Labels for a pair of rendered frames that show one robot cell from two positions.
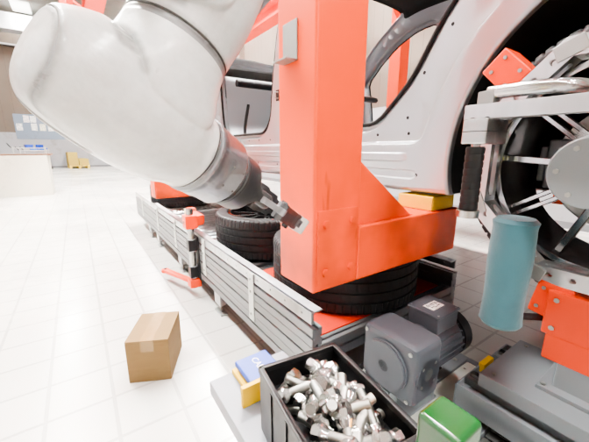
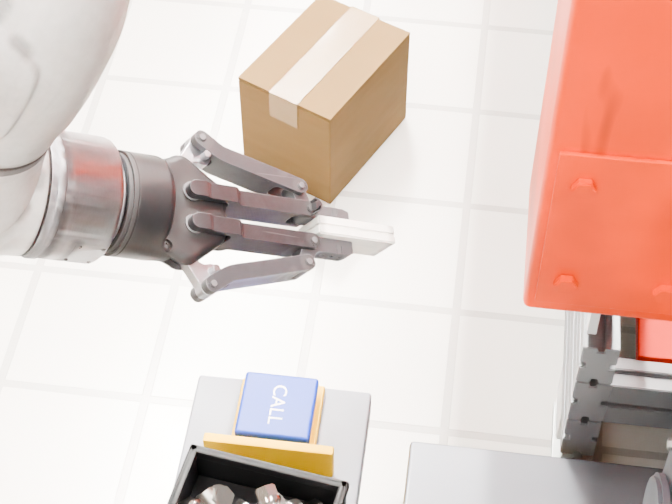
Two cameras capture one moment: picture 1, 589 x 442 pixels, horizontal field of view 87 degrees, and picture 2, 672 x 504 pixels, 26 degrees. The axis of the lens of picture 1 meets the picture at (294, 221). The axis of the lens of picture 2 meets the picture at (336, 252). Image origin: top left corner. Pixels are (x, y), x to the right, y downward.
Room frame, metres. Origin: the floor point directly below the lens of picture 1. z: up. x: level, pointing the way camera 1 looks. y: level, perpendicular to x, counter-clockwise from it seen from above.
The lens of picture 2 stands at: (0.00, -0.48, 1.62)
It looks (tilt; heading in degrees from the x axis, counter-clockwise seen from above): 50 degrees down; 42
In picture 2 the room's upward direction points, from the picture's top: straight up
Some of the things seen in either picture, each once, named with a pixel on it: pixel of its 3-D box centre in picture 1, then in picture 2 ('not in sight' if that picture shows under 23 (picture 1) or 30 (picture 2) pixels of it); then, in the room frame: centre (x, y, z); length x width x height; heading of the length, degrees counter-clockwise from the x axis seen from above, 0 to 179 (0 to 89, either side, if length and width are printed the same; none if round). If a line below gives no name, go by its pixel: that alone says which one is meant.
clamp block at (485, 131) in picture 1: (485, 131); not in sight; (0.67, -0.40, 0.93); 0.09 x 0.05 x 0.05; 125
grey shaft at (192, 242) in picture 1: (192, 248); not in sight; (1.81, 0.62, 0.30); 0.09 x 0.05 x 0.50; 35
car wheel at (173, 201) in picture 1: (180, 192); not in sight; (3.65, 1.33, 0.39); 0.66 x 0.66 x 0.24
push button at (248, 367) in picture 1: (259, 368); (277, 410); (0.53, 0.07, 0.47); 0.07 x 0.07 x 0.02; 35
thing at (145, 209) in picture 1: (184, 210); not in sight; (3.56, 1.28, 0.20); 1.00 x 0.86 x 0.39; 35
